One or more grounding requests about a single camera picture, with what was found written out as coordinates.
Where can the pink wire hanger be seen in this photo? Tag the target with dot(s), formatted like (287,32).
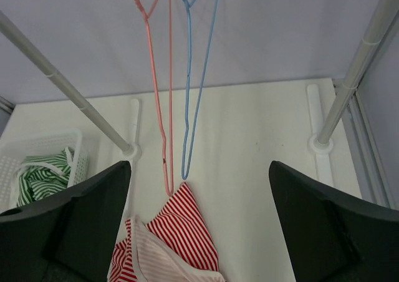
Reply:
(166,137)

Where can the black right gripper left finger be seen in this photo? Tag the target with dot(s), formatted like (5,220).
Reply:
(68,236)

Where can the grey clothes rack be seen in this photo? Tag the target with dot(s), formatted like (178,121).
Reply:
(322,128)

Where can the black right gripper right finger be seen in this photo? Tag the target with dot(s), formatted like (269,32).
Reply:
(331,235)

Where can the clear plastic basket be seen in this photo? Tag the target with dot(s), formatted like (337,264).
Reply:
(14,152)

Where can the blue wire hanger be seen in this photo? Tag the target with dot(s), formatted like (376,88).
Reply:
(190,126)

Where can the red striped tank top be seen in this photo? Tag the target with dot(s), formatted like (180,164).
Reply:
(174,246)

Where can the green striped tank top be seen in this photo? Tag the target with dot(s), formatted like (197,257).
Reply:
(39,177)

